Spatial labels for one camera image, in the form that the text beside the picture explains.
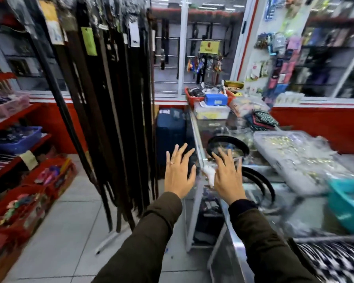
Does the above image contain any person's left hand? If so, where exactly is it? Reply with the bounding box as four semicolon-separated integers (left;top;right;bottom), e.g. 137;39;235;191
164;143;197;199

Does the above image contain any person's right hand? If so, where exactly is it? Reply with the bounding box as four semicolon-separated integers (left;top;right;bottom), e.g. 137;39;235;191
208;147;248;205

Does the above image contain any white paper tag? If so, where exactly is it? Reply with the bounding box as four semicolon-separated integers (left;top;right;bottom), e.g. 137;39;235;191
203;165;217;187

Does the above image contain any person's left forearm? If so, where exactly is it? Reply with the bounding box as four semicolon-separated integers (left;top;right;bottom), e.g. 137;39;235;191
91;192;183;283

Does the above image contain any person's right forearm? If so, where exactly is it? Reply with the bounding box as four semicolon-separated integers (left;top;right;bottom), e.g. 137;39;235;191
228;200;322;283

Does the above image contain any coiled black belt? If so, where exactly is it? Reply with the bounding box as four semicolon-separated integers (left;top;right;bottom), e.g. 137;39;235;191
206;135;251;159

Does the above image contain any blue suitcase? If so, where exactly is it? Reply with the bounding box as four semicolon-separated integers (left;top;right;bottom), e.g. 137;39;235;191
156;108;187;170

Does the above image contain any clear plastic storage container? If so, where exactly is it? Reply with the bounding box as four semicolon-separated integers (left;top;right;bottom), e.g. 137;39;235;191
194;101;231;120

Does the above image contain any black belt in clear wrap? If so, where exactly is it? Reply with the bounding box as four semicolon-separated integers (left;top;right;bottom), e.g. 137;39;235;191
241;166;277;207

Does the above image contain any pile of folded patterned fabrics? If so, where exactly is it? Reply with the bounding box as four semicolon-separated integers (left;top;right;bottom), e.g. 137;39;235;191
244;109;280;132

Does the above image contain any clear bag of small goods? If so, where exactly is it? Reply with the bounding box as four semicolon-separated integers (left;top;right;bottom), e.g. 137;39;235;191
228;96;271;118

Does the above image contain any red plastic basket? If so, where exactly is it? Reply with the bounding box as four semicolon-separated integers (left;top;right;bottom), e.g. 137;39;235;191
185;86;237;110

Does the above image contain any blue plastic box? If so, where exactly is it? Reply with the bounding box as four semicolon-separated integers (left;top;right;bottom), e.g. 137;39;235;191
204;93;228;107

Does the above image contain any clear tray of gold jewellery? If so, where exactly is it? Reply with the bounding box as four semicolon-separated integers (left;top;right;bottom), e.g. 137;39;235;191
253;130;354;197

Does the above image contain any row of hanging leather belts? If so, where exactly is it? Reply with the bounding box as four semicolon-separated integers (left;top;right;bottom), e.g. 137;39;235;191
6;0;159;233

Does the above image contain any glass display counter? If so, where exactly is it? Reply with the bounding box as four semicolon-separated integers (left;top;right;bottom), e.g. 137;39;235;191
184;109;354;283

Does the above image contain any white belt rack stand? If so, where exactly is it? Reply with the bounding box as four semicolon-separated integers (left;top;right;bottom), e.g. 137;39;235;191
95;225;132;255

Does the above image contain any yellow paper sign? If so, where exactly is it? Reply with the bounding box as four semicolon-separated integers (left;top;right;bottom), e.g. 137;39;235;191
199;40;221;55

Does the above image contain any red basket of hair clips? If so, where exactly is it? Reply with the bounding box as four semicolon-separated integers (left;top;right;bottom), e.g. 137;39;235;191
23;157;78;201
0;185;54;237

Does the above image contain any teal plastic basket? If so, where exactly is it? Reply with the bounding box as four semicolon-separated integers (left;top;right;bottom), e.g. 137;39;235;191
327;177;354;235

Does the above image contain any yellow shelf price tag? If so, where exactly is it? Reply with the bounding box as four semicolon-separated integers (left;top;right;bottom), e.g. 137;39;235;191
19;150;39;171

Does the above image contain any red shelving unit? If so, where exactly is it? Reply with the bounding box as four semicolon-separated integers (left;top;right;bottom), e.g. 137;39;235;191
0;98;78;283

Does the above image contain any black and white patterned cloth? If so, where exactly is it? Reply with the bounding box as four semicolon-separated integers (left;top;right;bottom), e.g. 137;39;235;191
293;239;354;283

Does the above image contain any blue basket of accessories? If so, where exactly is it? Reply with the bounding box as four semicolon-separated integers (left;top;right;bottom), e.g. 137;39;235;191
0;126;43;155

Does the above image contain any pink basket of accessories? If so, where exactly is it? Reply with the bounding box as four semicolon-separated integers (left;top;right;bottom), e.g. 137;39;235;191
0;92;31;119

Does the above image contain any bunch of hanging keychains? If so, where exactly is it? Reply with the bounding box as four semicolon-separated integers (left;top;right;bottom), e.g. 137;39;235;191
186;54;224;85

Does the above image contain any glass wall display cabinet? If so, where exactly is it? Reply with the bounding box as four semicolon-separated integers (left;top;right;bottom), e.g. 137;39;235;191
150;0;255;96

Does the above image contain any wall of hanging accessory packets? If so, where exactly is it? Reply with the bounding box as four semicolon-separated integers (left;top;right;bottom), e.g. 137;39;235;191
246;0;314;105

